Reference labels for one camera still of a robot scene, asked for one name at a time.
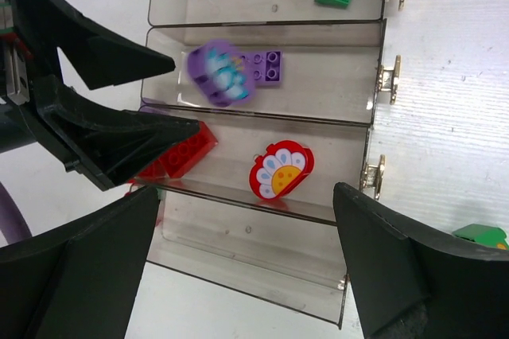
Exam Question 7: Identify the green and lime brick top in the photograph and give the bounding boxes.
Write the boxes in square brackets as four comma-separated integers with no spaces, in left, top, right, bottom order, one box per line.
[452,224,508,250]

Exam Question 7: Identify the purple lotus lego brick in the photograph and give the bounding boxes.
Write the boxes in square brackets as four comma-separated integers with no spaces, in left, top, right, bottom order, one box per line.
[186,39,255,107]

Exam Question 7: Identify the red flower lego brick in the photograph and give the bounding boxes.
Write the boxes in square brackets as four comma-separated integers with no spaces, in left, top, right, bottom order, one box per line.
[249,140,315,201]

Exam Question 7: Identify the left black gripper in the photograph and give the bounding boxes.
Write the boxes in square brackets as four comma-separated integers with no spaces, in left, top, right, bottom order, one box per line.
[1,0,200,190]

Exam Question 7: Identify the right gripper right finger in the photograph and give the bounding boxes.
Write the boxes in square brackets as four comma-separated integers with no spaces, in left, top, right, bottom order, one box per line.
[333,182,508,338]

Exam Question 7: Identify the red rectangular lego brick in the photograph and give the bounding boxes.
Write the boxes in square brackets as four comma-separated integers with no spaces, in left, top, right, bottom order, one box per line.
[137,122,218,180]

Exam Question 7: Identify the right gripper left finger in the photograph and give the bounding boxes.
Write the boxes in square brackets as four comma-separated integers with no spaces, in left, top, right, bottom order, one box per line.
[1,187,159,338]

